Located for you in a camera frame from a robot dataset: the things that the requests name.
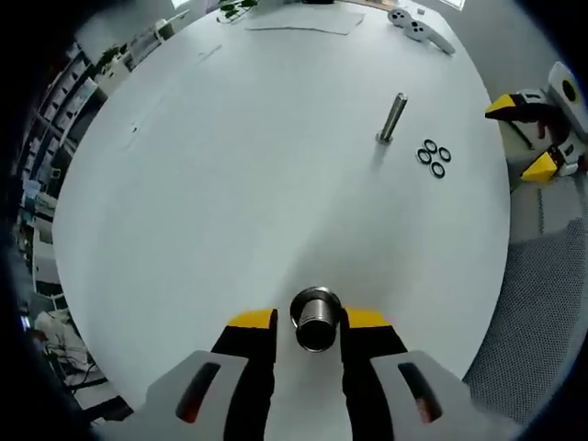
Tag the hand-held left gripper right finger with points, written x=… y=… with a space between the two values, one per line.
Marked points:
x=372 y=344

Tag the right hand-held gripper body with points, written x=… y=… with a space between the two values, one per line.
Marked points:
x=569 y=92

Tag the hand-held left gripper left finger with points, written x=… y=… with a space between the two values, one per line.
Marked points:
x=248 y=349

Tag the large threaded steel stud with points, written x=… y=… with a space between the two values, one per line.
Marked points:
x=317 y=331

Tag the small threaded steel stud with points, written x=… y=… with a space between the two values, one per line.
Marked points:
x=392 y=117

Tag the grey mesh office chair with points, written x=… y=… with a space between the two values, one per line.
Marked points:
x=537 y=298

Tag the white paper sheet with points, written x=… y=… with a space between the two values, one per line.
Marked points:
x=308 y=22

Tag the large potted green plant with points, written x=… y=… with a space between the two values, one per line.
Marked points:
x=234 y=7

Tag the shelf with white bins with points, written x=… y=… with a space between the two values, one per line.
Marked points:
x=59 y=119

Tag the small green plant on cabinet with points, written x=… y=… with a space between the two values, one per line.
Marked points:
x=112 y=56

